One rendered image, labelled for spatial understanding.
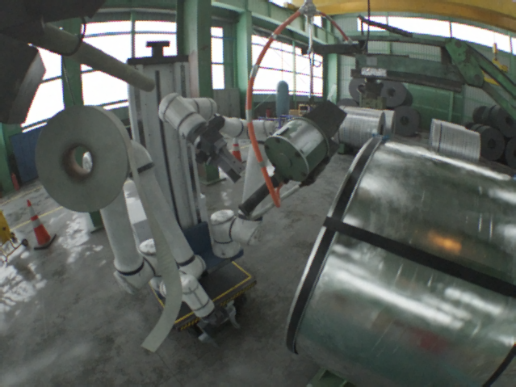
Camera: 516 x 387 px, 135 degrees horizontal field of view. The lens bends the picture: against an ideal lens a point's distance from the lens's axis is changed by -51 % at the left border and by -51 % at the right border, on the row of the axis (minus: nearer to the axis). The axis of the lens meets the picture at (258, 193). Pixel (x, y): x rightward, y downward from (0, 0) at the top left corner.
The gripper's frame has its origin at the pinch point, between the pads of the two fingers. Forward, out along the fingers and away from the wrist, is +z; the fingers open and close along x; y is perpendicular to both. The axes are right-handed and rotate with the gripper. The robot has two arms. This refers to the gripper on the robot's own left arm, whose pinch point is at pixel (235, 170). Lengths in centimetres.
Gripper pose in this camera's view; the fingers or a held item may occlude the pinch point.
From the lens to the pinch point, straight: 64.1
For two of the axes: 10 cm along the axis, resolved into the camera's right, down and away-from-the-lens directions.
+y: -6.8, 6.5, -3.4
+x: 2.2, -2.6, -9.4
